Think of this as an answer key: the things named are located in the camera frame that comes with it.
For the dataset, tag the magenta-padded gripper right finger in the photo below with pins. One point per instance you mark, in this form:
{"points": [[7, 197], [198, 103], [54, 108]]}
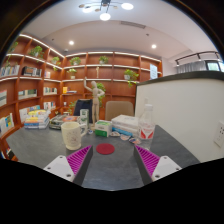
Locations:
{"points": [[163, 166]]}

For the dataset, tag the white wall switch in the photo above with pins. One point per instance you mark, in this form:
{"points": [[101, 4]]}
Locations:
{"points": [[146, 101]]}

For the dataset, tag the blue flat box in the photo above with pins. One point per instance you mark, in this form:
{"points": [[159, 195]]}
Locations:
{"points": [[121, 132]]}

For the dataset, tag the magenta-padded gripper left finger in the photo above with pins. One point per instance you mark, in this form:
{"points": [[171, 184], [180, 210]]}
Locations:
{"points": [[61, 166]]}

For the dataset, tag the white flat box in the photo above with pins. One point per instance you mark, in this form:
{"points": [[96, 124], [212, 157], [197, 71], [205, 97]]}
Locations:
{"points": [[126, 122]]}

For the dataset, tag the branched ceiling lamp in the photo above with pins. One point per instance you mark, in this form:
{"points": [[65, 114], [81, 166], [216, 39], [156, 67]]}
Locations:
{"points": [[105, 7]]}

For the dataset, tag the white wall socket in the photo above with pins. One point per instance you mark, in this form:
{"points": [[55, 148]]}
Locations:
{"points": [[219, 134]]}

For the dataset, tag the clear plastic water bottle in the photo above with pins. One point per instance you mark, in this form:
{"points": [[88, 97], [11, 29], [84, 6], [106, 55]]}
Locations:
{"points": [[146, 130]]}

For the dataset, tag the tall green-white carton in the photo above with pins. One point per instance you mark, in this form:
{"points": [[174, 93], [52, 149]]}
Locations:
{"points": [[84, 118]]}

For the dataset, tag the wooden shelf unit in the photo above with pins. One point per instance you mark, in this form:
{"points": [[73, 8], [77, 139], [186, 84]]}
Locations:
{"points": [[115, 90]]}

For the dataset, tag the stack of magazines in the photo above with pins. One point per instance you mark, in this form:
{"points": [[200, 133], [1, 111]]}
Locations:
{"points": [[63, 120]]}

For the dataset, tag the window with white curtain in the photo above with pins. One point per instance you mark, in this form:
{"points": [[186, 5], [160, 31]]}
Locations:
{"points": [[196, 65]]}

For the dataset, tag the chair with dark jacket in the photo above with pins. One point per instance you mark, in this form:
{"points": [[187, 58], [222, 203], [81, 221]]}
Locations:
{"points": [[83, 106]]}

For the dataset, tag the ceiling air vent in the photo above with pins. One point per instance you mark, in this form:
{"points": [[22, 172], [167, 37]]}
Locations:
{"points": [[130, 24]]}

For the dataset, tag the round recessed ceiling light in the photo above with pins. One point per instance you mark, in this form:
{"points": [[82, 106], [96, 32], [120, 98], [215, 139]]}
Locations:
{"points": [[71, 42], [153, 46]]}

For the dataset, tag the green and white box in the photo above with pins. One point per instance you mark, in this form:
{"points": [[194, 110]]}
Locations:
{"points": [[103, 128]]}

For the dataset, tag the wooden artist mannequin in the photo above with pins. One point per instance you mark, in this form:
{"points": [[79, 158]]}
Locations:
{"points": [[95, 98]]}

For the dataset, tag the beige upholstered chair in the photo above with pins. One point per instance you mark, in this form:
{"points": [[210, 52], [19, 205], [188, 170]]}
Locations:
{"points": [[119, 109]]}

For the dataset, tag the flat round red coaster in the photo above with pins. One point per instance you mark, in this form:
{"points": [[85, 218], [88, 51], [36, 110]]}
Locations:
{"points": [[105, 149]]}

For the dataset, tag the small oval packet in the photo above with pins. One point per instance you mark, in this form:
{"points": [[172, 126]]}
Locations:
{"points": [[115, 134], [135, 141], [125, 137]]}

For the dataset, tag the cream printed mug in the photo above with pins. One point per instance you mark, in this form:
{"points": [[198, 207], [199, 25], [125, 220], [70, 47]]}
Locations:
{"points": [[70, 135]]}

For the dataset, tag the stack of colourful books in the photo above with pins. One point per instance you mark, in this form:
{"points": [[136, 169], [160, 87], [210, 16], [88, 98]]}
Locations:
{"points": [[36, 120]]}

